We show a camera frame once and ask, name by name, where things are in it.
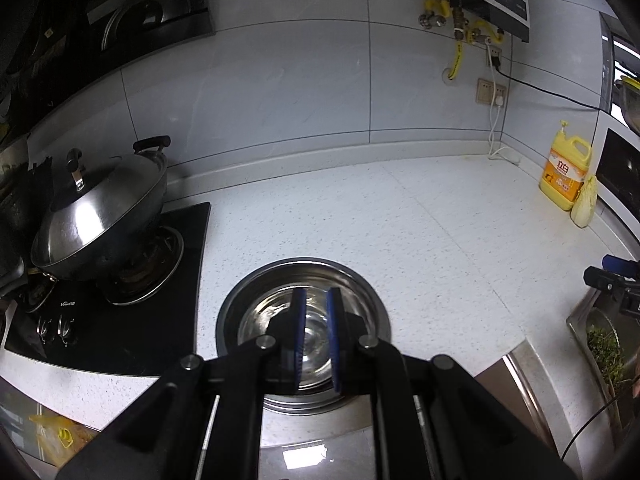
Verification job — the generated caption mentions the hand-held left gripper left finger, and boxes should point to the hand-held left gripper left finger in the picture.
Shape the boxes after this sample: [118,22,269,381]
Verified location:
[55,288,307,480]

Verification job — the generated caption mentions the stainless steel bowl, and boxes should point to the stainless steel bowl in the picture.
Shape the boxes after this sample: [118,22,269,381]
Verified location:
[216,257,392,415]

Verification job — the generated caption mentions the black glass gas stove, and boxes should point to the black glass gas stove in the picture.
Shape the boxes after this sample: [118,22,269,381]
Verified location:
[4,202,212,377]

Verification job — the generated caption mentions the napa cabbage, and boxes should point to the napa cabbage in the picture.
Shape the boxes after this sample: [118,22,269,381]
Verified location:
[571,175,599,230]

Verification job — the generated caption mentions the green vegetables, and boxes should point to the green vegetables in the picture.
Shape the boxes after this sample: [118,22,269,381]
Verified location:
[586,326,628,391]

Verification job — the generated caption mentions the black power cable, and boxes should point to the black power cable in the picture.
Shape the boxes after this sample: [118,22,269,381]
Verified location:
[492,59,601,111]

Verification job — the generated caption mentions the yellow plastic bag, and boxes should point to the yellow plastic bag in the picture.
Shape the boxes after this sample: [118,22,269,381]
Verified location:
[29,411,97,462]

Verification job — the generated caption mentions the range hood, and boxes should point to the range hood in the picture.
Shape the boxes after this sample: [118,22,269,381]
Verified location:
[0,0,217,128]

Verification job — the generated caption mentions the steel burner ring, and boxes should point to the steel burner ring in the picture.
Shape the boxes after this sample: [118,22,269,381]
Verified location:
[102,225,185,307]

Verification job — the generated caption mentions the steel sink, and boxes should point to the steel sink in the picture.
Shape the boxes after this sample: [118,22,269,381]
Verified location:
[566,287,640,433]

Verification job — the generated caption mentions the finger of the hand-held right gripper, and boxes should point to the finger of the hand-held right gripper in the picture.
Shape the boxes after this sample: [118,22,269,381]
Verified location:
[584,254,640,293]

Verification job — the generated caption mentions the yellow gas hose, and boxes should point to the yellow gas hose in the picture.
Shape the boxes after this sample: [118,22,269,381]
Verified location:
[449,39,466,81]

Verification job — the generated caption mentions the steel wok with lid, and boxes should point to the steel wok with lid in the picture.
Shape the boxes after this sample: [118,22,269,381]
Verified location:
[30,135,172,282]

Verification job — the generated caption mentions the wall outlet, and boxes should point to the wall outlet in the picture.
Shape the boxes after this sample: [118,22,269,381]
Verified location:
[476,78,507,107]

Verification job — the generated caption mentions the yellow detergent bottle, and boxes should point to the yellow detergent bottle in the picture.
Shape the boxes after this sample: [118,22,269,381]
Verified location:
[539,120,593,211]

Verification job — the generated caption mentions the large steel bowl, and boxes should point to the large steel bowl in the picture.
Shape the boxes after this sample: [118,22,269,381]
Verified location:
[235,272,376,397]

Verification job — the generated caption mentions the dark glass window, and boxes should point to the dark glass window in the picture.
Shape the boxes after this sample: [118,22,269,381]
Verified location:
[596,127,640,211]

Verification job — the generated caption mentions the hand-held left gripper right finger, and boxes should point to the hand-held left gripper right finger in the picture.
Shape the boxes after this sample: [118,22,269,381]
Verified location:
[325,288,578,480]

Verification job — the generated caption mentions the white power cable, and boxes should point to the white power cable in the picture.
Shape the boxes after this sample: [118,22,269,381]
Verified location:
[486,42,521,163]

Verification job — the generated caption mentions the steel wok lid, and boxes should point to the steel wok lid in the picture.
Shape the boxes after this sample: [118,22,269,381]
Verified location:
[31,148,168,267]

